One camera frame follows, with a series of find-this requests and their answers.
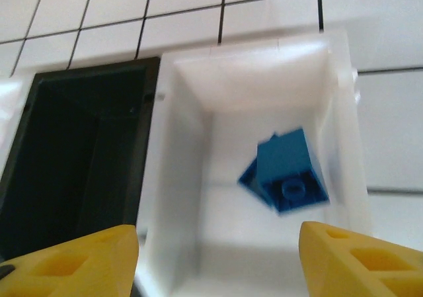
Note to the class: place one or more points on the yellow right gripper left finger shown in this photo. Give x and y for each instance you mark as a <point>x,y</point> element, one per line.
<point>82,270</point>

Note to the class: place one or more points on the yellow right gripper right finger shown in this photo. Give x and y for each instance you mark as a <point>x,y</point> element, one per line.
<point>357,270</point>

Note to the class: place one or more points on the blue lego brick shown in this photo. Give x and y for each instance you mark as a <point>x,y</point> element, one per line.
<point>284,158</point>

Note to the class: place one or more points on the white container with blue legos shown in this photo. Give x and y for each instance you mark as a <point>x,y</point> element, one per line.
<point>185,178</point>

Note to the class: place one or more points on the black plastic container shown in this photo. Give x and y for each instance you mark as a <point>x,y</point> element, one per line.
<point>82,145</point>

